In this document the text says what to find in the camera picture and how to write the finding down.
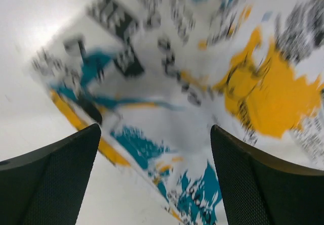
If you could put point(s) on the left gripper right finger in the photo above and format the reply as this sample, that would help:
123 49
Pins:
258 188

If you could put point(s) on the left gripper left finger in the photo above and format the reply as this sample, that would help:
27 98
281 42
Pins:
47 185

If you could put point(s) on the white teal yellow patterned shorts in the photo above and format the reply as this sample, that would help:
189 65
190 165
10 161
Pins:
156 75

